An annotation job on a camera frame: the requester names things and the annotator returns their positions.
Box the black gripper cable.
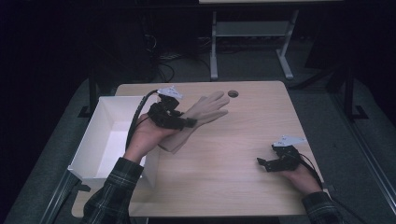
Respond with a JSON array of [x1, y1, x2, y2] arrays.
[[124, 89, 161, 151], [299, 153, 325, 188]]

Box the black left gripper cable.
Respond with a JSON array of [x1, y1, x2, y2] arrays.
[[124, 89, 161, 151]]

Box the person's left hand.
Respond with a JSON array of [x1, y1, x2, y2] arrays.
[[123, 113, 180, 164]]

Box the person's right hand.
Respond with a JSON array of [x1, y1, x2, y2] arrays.
[[279, 163, 323, 196]]

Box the black floor cables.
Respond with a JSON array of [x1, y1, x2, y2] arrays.
[[143, 33, 185, 84]]

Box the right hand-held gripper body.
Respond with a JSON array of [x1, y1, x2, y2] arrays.
[[270, 134, 308, 173]]

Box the grey metal stand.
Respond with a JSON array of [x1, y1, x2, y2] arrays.
[[209, 8, 301, 82]]

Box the white box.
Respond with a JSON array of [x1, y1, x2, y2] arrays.
[[67, 95, 162, 190]]

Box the black stand post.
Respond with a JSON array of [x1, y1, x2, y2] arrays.
[[341, 65, 370, 121], [78, 66, 101, 119]]

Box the beige glove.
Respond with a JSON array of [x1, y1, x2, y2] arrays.
[[158, 91, 232, 155]]

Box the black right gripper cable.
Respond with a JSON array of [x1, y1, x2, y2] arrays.
[[299, 153, 325, 188]]

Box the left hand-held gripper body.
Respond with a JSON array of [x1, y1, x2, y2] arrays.
[[147, 86, 189, 131]]

